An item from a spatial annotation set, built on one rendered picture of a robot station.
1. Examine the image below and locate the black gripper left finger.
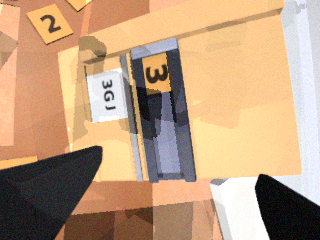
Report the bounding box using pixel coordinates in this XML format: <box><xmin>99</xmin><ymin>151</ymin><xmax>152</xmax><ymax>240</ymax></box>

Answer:
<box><xmin>0</xmin><ymin>145</ymin><xmax>103</xmax><ymax>240</ymax></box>

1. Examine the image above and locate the white paper ticket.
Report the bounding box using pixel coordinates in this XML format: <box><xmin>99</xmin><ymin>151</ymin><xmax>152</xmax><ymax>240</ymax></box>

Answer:
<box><xmin>86</xmin><ymin>67</ymin><xmax>128</xmax><ymax>123</ymax></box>

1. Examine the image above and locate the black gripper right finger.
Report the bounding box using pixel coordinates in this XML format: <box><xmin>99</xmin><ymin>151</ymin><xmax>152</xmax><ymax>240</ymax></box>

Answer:
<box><xmin>254</xmin><ymin>174</ymin><xmax>320</xmax><ymax>240</ymax></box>

